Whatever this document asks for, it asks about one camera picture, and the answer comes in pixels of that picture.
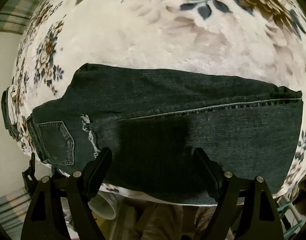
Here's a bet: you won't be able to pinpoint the dark blue denim jeans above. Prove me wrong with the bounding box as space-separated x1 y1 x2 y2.
27 64 303 205

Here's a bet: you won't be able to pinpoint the grey trouser leg cuff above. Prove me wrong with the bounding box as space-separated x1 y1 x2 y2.
88 191 118 220

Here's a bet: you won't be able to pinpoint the small green and white clothes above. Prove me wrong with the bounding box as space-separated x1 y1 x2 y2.
1 85 19 142

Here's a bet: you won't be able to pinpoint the white floral fleece blanket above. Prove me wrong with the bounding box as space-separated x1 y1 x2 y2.
12 0 306 197

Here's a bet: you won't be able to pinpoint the green striped curtain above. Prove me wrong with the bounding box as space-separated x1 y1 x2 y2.
0 0 41 35

